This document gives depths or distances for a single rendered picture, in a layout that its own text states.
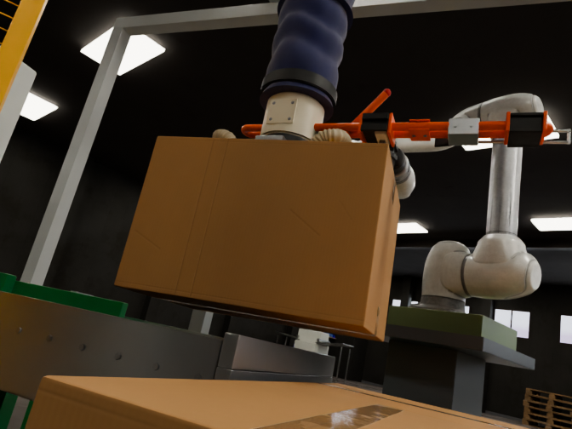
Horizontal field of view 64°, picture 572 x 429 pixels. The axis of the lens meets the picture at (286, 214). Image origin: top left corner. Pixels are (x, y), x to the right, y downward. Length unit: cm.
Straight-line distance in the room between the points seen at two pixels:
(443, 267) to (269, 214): 88
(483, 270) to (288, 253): 85
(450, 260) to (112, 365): 120
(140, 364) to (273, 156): 53
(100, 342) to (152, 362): 13
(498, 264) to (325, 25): 93
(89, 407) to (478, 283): 144
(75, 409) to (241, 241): 69
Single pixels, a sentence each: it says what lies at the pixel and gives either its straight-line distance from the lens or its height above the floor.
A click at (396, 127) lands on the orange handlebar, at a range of 123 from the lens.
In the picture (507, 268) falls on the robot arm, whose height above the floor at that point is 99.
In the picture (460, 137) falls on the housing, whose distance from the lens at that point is 122.
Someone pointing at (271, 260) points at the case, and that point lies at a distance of 100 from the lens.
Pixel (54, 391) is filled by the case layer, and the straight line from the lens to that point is 43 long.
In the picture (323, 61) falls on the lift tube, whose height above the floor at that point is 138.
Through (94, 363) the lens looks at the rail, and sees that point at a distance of 100.
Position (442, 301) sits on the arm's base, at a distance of 174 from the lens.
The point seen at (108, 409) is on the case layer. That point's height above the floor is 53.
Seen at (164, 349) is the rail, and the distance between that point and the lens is 91.
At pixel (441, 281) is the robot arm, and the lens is 175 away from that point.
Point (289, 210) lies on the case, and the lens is 102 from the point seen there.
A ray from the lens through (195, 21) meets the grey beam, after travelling 438.
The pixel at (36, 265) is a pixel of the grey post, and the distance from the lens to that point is 418.
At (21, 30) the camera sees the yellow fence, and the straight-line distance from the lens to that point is 146.
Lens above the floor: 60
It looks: 16 degrees up
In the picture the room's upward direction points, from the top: 12 degrees clockwise
